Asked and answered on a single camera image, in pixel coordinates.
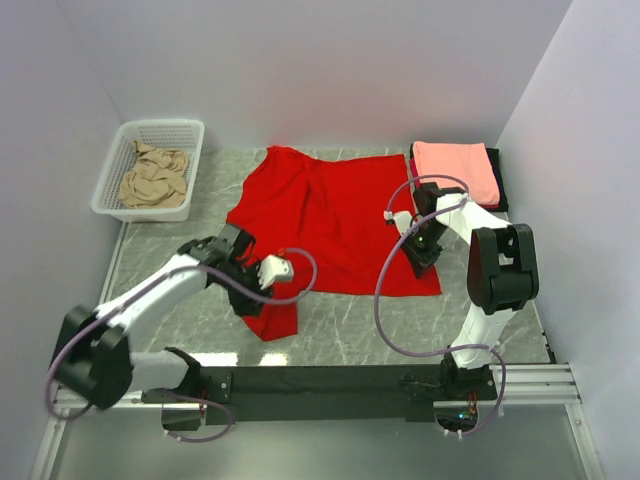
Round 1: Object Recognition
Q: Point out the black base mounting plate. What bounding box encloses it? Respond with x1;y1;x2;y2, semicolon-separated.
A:
139;364;501;429

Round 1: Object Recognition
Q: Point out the white plastic basket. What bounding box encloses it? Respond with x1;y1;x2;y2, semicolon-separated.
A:
92;119;205;222

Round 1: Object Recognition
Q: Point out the pink folded t shirt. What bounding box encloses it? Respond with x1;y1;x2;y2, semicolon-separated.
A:
411;141;501;207

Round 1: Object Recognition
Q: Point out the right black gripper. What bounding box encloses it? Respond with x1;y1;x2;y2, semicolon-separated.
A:
396;221;448;280

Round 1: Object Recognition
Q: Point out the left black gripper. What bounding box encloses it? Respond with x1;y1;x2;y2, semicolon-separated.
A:
217;260;276;317

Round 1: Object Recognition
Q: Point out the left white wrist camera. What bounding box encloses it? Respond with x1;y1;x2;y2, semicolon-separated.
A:
257;255;294;290

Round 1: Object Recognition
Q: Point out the black folded t shirt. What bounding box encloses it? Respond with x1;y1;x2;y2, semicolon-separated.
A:
485;148;509;213

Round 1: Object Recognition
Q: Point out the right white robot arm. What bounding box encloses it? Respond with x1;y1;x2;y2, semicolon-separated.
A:
394;182;539;399

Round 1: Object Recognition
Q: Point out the beige crumpled t shirt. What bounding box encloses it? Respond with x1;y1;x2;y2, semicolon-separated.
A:
119;141;189;209

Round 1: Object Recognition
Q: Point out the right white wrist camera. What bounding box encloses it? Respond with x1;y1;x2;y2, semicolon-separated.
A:
383;210;412;235

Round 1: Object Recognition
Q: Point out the aluminium rail frame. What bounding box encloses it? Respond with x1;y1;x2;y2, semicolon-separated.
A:
29;222;601;480

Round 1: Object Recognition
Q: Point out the dark red folded t shirt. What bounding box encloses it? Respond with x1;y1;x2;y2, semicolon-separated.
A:
409;158;509;212

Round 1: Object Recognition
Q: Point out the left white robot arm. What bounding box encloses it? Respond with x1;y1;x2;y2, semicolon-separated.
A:
46;224;294;410

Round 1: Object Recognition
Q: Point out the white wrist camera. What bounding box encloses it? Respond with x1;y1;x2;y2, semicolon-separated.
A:
383;210;412;235
257;255;294;290

